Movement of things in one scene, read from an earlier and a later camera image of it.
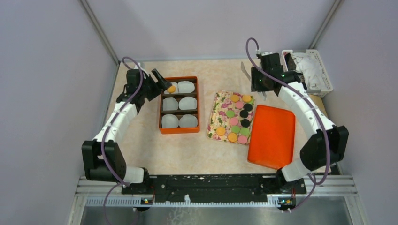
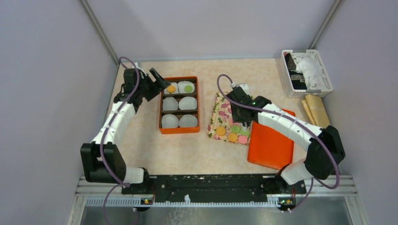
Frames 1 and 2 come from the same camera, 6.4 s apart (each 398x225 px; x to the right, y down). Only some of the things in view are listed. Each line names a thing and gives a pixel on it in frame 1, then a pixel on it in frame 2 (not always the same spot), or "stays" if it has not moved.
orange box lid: [271, 137] stays
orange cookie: [172, 89] stays
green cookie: [230, 114] -> [188, 88]
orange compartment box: [179, 111] stays
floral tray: [231, 117] stays
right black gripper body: [258, 80] -> [237, 115]
